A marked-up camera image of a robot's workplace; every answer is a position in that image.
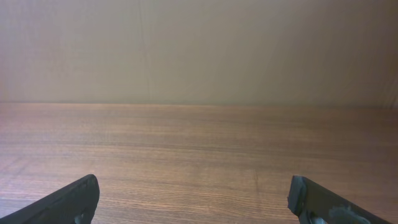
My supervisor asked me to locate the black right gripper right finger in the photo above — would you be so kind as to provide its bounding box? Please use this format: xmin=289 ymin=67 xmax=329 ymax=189
xmin=287 ymin=175 xmax=391 ymax=224

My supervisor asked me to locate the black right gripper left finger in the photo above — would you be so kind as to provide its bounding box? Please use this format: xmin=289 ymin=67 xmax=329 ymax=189
xmin=1 ymin=174 xmax=100 ymax=224

